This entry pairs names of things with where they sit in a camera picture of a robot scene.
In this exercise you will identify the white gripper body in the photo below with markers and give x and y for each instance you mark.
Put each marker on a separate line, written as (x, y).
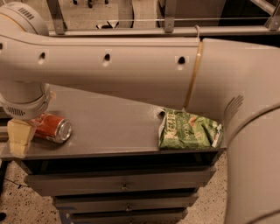
(25, 108)

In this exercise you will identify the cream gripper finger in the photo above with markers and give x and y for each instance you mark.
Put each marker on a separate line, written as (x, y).
(20, 135)

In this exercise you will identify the red coke can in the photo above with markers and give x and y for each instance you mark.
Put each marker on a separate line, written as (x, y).
(52, 128)

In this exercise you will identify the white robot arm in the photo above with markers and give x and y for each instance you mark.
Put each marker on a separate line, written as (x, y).
(113, 85)

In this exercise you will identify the grey drawer cabinet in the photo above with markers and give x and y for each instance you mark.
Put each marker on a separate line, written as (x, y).
(109, 134)

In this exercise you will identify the bottom grey drawer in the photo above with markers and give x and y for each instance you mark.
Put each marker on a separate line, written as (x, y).
(134, 217)

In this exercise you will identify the grey drawer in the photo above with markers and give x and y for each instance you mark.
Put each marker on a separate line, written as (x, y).
(134, 217)
(119, 181)
(127, 203)

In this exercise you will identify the green chip bag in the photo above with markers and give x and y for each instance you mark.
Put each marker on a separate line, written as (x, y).
(182, 130)

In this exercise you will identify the top grey drawer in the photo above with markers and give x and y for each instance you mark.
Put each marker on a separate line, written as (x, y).
(119, 181)

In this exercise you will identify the middle grey drawer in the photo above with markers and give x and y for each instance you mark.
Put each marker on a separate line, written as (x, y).
(127, 203)

